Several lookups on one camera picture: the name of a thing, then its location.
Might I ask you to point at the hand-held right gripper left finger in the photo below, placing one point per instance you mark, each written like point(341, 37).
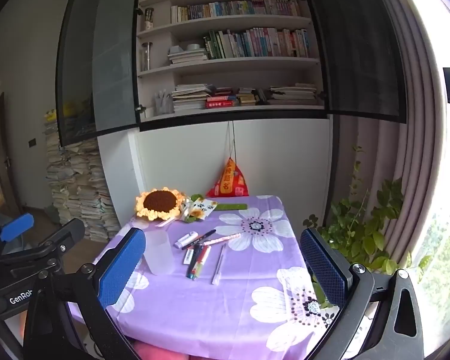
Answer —
point(122, 266)

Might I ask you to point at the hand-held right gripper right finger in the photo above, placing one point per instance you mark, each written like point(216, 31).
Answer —
point(324, 266)

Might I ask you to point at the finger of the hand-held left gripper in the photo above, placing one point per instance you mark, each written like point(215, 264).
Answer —
point(17, 227)
point(67, 232)

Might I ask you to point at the frosted plastic cup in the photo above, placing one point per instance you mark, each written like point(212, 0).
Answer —
point(158, 251)

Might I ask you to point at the white eraser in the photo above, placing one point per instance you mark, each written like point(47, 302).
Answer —
point(188, 257)

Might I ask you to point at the grey purple marker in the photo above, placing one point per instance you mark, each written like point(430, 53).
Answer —
point(185, 240)

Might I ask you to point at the blue pen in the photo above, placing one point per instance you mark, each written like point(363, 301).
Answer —
point(192, 270)

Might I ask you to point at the black utility knife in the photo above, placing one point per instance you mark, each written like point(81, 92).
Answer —
point(197, 250)

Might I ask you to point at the black marker pen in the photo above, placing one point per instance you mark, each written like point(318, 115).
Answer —
point(200, 238)

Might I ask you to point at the clear gel pen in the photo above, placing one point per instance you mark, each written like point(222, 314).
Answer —
point(218, 264)

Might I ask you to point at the pink checked pen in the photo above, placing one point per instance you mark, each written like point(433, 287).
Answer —
point(227, 240)

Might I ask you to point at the tall pile of paper booklets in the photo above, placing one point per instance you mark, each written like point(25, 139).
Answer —
point(78, 187)

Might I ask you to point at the green leafy plant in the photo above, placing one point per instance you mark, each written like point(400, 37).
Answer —
point(363, 225)

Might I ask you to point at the crochet sunflower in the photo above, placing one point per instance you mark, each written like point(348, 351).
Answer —
point(159, 202)

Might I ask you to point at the pink clothing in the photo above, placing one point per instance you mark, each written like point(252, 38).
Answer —
point(157, 350)

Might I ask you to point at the white ribbon flower wrap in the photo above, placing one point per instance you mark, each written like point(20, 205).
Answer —
point(200, 208)

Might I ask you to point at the purple floral tablecloth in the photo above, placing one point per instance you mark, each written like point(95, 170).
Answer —
point(228, 307)

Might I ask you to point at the yellow plush toy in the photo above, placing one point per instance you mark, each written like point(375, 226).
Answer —
point(50, 114)

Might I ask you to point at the red triangular pouch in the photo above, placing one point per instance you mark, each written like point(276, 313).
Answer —
point(228, 183)

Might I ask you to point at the white bookcase cabinet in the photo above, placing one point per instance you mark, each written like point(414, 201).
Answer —
point(195, 157)

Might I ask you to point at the clear pen holder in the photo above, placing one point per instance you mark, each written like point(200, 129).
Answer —
point(162, 102)

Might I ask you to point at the dark glass cabinet door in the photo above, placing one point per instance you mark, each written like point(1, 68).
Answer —
point(356, 45)
point(97, 63)

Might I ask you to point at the stack of flat books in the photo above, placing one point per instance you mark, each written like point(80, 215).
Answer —
point(294, 94)
point(249, 96)
point(187, 57)
point(191, 97)

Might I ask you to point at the stack of red books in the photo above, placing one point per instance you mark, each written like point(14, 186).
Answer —
point(221, 99)

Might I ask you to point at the grey tape roll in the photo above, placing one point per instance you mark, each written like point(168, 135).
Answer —
point(193, 47)

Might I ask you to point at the row of green and pastel books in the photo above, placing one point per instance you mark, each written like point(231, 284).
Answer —
point(258, 43)

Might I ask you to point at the long row of upright books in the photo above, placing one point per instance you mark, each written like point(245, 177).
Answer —
point(236, 9)

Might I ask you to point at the wall switch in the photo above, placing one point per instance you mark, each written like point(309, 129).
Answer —
point(32, 143)

